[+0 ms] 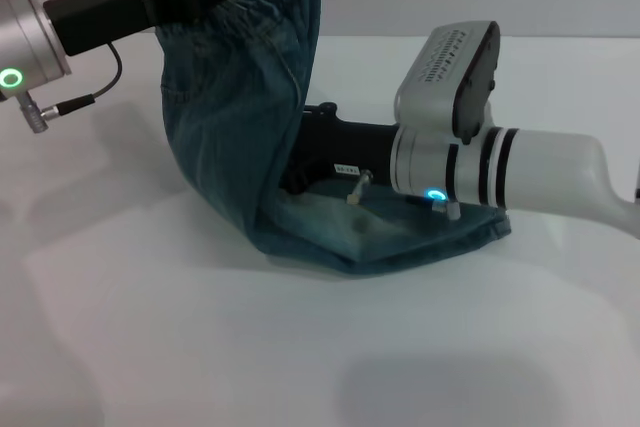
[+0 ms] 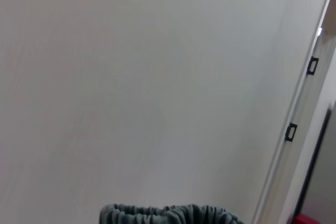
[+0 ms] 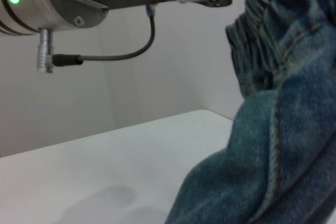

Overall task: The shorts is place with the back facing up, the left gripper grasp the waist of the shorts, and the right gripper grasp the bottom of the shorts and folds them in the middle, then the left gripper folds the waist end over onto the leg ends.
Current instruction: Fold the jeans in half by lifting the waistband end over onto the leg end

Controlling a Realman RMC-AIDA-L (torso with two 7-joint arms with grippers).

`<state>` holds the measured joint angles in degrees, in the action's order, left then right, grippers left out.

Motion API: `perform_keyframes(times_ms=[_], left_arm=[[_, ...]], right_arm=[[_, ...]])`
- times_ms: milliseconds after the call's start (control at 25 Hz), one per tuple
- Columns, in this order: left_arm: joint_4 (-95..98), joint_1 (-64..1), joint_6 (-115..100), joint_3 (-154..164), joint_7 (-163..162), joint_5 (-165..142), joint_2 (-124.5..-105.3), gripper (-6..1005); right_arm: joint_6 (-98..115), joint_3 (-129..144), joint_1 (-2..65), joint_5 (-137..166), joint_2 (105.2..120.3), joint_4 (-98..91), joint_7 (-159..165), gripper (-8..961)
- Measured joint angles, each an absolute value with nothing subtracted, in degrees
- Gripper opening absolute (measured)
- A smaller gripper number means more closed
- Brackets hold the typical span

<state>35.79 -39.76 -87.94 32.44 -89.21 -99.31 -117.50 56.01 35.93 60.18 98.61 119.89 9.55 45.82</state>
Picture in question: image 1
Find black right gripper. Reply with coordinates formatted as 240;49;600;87
278;102;400;197

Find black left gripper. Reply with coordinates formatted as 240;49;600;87
42;0;267;58

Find blue denim shorts with print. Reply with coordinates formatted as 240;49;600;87
158;0;512;278

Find right gripper cable with plug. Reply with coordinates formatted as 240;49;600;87
345;168;374;207

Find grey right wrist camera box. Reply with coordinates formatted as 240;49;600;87
393;20;502;146

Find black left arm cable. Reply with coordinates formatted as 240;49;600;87
18;41;124;134

